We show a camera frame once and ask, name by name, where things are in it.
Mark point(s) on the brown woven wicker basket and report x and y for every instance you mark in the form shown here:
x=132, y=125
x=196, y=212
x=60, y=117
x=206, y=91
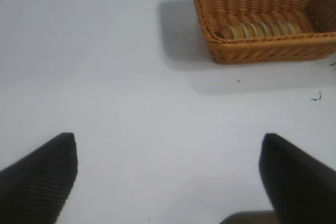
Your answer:
x=262, y=48

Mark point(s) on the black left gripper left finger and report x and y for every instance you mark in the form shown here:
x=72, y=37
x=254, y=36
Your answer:
x=36, y=182

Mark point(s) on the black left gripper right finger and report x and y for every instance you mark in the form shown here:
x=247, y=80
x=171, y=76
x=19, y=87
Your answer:
x=302, y=182

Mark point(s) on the long twisted bread loaf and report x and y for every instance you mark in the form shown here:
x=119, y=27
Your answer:
x=262, y=29

